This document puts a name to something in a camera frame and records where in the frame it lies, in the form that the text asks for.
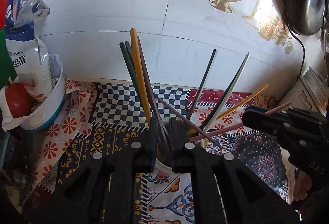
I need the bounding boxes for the patterned patchwork tablecloth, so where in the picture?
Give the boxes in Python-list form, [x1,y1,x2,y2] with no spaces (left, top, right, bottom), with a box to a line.
[37,83,292,223]

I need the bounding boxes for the mauve chopstick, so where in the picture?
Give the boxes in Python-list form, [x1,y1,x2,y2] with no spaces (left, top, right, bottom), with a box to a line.
[138,37,169,148]

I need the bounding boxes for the dark green chopstick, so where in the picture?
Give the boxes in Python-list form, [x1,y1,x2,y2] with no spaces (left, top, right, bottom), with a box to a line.
[119,42,140,98]

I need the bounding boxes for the white blue food bag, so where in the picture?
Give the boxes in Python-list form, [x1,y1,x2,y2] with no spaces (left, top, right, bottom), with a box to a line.
[5,0,52,101]

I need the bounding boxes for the grey chopstick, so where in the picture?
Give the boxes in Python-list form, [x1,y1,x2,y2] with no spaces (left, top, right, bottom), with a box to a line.
[187,49,218,119]

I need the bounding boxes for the white and blue basket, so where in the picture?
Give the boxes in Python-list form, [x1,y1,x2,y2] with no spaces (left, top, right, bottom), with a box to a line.
[20,54,66,133]

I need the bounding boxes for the green box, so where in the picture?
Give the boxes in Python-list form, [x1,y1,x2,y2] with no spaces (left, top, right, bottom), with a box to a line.
[0,29,17,89]

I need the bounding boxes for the white ceramic utensil cup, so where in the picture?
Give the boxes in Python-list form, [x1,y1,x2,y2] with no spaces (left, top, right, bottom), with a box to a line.
[155,117,207,175]

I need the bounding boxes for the teal chopstick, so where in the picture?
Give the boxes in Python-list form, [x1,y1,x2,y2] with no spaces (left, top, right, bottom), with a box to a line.
[125,41,134,65]

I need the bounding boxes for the red tomato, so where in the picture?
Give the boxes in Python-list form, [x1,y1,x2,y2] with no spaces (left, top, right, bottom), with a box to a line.
[6,82,34,118]

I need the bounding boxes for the yellow chopstick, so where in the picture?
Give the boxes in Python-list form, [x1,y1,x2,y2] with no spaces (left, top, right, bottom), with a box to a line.
[130,28,151,124]
[191,84,268,132]

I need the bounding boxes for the pink chopstick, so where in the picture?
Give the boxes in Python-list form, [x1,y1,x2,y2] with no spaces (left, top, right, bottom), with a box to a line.
[190,101,292,142]
[157,98,222,148]

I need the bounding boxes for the white chopstick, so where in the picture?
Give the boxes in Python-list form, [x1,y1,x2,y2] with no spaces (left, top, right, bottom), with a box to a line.
[200,53,250,132]

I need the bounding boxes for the black power cable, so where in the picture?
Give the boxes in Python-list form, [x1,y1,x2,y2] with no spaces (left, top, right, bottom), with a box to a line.
[267,0,307,109]

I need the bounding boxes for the person's right hand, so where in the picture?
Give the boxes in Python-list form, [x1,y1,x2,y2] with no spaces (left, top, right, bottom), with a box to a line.
[293,170,314,201]

